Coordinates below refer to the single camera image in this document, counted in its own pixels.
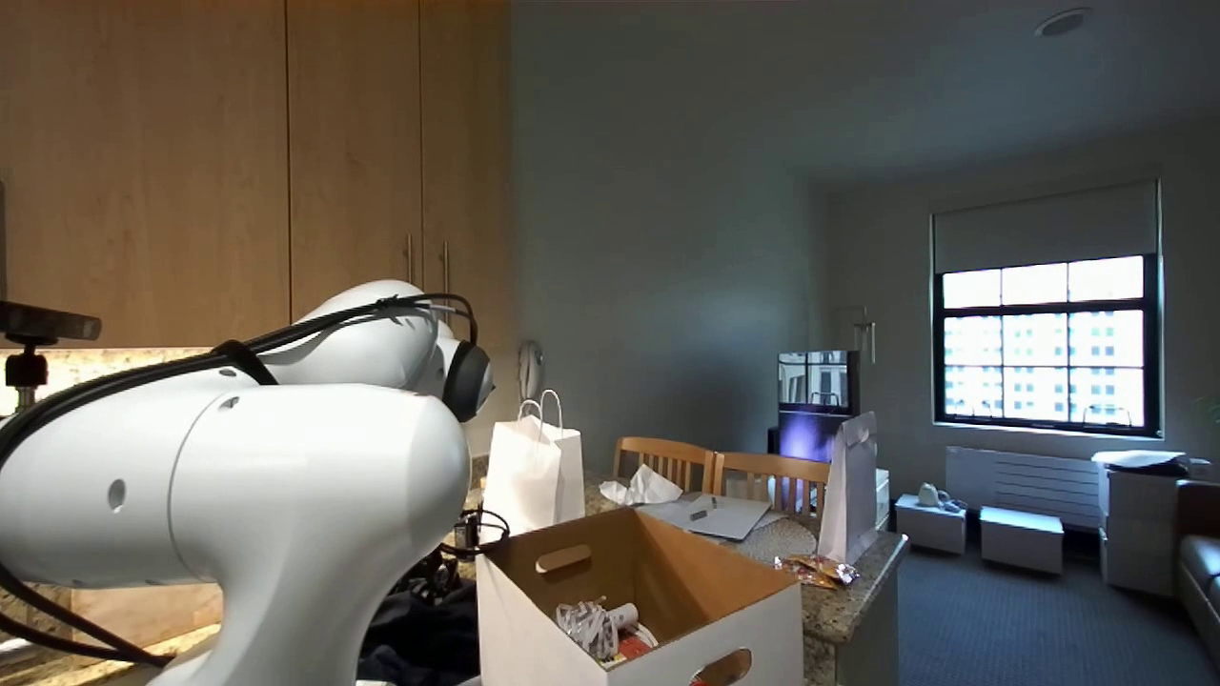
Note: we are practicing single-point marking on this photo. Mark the white storage box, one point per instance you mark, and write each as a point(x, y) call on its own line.
point(932, 523)
point(1021, 539)

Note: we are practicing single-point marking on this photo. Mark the white radiator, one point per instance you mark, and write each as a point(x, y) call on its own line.
point(1014, 481)

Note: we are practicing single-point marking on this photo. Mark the round ceiling light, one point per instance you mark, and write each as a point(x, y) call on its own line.
point(1060, 23)

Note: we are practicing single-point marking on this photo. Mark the black framed window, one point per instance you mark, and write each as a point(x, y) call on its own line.
point(1050, 345)

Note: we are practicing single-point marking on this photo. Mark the cardboard box with white outside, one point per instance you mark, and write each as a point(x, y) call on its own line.
point(688, 584)

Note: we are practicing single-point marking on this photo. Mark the grey notebook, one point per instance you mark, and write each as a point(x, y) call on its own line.
point(730, 521)

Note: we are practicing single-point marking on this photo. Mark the white roller blind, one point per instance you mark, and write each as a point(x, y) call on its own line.
point(1050, 223)

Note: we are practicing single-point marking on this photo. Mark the wooden wall cupboards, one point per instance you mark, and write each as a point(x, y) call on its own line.
point(252, 153)

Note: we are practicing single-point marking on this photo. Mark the crumpled white paper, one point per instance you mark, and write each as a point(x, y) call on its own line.
point(642, 491)

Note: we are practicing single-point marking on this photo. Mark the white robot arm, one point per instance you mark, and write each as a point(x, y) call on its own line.
point(292, 507)

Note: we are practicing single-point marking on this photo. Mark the wall intercom panel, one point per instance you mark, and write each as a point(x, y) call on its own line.
point(866, 340)

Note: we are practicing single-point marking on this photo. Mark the crumpled white packaging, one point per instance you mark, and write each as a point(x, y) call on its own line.
point(595, 626)

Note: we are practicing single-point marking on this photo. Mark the white cabinet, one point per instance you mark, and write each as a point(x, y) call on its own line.
point(1140, 521)

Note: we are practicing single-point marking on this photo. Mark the grey sofa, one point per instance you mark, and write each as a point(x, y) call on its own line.
point(1201, 572)

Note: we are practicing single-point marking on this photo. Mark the black camera on tripod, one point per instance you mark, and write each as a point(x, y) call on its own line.
point(38, 322)

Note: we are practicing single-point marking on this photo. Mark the black jersey with white stripes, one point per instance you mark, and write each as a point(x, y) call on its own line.
point(423, 622)

